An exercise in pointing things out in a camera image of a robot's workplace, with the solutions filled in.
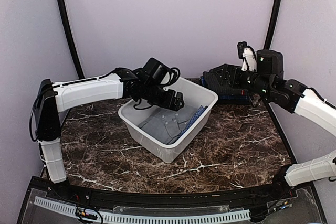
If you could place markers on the black left frame post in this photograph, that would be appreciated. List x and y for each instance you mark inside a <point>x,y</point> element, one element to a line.
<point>69,38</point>

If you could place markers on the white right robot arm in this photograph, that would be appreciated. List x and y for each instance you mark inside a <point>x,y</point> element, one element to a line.
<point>262,73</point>

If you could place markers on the blue checkered shirt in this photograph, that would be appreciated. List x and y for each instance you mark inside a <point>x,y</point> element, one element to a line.
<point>193,119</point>

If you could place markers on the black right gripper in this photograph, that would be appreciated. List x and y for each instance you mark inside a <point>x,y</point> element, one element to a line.
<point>234,83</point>

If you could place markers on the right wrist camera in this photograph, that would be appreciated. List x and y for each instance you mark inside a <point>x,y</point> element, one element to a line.
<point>248,56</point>

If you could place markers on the black front rail base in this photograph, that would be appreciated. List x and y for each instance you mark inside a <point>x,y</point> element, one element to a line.
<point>45,202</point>

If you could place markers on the grey long sleeve shirt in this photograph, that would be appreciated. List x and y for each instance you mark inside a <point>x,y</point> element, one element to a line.
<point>164,125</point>

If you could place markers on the black right frame post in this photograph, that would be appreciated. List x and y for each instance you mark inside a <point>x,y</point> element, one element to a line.
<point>272,24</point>

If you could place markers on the black frame post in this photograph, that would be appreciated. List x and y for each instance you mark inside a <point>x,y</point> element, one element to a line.
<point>69,38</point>
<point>272,24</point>

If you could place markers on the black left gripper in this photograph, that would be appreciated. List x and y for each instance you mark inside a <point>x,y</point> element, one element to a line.
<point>167,103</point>

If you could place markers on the white plastic bin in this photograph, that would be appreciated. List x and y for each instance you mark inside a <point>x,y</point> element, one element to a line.
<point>194,95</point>

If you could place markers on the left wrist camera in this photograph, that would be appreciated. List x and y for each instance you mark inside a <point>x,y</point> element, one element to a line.
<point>156,70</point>

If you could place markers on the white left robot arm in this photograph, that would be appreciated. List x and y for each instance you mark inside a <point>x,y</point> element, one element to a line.
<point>54,98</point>

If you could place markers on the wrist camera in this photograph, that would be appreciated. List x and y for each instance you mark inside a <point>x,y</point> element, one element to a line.
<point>248,56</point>
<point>156,70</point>

